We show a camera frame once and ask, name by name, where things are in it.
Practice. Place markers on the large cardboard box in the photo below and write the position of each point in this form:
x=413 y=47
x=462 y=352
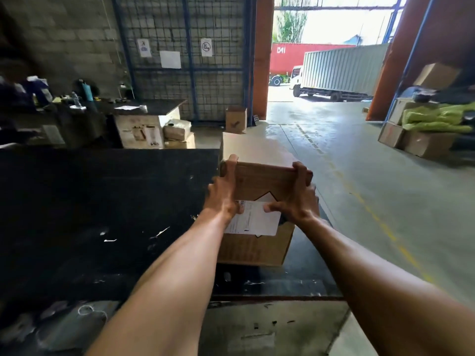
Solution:
x=426 y=143

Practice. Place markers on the cardboard box with tape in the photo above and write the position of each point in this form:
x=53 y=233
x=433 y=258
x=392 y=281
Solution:
x=390 y=134

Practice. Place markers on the teal water bottle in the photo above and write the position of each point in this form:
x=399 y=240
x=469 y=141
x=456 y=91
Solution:
x=87 y=91

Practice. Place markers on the black topped counter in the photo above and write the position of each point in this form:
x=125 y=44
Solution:
x=144 y=122

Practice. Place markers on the white box truck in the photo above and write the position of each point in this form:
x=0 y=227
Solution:
x=334 y=72

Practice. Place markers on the small cardboard box with mark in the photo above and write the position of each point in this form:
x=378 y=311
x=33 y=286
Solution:
x=235 y=119

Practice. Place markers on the person's right hand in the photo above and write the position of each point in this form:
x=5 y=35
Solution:
x=297 y=202

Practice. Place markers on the cardboard box under fabric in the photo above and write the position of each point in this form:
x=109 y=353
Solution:
x=399 y=110

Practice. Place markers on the black work table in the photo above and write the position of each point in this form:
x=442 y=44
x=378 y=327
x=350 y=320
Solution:
x=111 y=218

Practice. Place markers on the person's left hand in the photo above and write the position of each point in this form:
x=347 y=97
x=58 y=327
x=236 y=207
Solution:
x=222 y=196

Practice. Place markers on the brown cardboard box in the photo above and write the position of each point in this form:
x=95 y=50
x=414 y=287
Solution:
x=259 y=215

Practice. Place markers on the person's right thumb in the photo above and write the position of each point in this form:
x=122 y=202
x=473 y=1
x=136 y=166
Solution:
x=274 y=206

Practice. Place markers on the prohibition sign with blue text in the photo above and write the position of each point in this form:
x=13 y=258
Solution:
x=144 y=47

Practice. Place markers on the green tree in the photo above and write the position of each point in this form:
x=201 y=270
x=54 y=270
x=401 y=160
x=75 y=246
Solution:
x=291 y=26

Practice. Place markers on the person's left thumb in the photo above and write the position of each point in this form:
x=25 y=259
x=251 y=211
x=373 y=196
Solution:
x=239 y=208

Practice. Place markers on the yellow green fabric bundle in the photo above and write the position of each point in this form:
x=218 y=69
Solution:
x=438 y=118

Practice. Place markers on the white paper sign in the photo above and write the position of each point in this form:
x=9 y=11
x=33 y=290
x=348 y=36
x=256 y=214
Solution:
x=170 y=59

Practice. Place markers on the white paper sheet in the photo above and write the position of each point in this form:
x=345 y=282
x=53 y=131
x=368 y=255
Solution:
x=127 y=107

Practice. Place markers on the round prohibition sign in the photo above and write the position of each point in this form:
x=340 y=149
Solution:
x=206 y=47

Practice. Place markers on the plastic wrapped cardboard parcel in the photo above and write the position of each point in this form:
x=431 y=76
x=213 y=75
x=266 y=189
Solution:
x=177 y=129

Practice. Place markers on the person's left forearm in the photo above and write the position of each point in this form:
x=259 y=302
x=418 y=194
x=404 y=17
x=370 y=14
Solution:
x=163 y=289

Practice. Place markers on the red shipping container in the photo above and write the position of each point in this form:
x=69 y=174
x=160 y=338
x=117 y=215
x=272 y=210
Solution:
x=297 y=58

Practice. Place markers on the white paper label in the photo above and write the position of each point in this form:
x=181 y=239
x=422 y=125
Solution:
x=253 y=218

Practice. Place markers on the tilted cardboard box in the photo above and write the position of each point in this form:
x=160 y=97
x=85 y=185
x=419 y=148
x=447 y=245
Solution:
x=436 y=75

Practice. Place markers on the flat cardboard box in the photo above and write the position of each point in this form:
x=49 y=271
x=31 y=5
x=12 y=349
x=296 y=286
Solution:
x=181 y=143

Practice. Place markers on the person's right forearm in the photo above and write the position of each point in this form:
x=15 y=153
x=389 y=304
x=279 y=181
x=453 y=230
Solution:
x=386 y=292

